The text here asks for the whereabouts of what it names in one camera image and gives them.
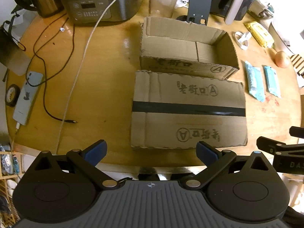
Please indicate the silver rice cooker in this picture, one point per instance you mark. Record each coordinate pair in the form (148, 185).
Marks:
(95, 3)

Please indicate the blue packet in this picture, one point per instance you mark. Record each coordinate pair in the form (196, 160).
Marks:
(272, 82)
(255, 82)

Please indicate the black tape roll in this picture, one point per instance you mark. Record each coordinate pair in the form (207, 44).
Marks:
(8, 99)

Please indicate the white tray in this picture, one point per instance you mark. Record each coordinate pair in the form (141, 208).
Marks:
(285, 38)

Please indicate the cardboard box black tape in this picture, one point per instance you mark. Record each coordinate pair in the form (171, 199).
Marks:
(190, 125)

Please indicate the grey phone stand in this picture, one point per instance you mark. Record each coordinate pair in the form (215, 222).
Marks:
(199, 3)

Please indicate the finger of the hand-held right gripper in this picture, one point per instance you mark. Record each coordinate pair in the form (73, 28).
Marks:
(268, 143)
(296, 132)

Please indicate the wooden shelf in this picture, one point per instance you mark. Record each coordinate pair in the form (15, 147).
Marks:
(9, 171)

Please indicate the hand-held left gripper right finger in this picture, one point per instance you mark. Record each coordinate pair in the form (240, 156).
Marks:
(207, 153)

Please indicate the striped wooden trivet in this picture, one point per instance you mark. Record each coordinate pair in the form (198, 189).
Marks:
(298, 64)

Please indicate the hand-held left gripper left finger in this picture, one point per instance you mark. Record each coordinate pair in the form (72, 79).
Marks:
(96, 152)

